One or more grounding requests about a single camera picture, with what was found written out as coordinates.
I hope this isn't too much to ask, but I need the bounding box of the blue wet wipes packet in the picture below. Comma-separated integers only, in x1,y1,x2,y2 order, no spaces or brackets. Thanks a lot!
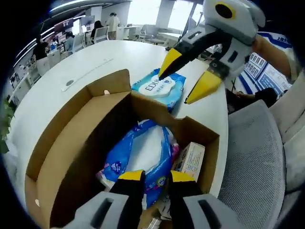
131,68,187,113

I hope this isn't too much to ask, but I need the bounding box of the small white carton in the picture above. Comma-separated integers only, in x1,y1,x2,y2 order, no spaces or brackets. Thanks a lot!
171,142,206,182

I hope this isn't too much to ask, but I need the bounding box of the green potted plant white pot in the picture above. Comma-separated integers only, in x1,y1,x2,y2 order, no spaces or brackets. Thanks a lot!
0,97,16,155

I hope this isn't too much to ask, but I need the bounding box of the white office chair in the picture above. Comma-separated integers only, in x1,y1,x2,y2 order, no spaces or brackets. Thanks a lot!
71,34,86,53
92,26,110,43

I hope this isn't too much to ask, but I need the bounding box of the grey mesh office chair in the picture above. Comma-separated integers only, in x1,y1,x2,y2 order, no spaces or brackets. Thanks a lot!
218,99,288,229

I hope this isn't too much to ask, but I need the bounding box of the blue white wall poster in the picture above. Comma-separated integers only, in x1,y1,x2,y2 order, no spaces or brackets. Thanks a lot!
239,32,295,93

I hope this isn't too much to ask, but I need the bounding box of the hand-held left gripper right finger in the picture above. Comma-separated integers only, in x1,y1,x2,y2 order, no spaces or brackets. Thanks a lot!
168,170,241,229

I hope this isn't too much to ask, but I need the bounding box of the white table cable cover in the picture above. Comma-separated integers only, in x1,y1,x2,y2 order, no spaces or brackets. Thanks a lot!
61,58,115,93

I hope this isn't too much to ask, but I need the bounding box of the blue white tissue pack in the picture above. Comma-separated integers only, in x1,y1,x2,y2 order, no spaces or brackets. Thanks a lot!
96,119,181,210

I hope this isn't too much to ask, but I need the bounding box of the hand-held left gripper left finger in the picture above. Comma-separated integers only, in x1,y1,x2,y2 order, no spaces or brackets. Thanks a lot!
64,169,146,229

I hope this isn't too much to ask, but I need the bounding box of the brown cardboard shoe box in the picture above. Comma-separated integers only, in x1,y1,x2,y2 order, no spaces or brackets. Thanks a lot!
24,69,220,229

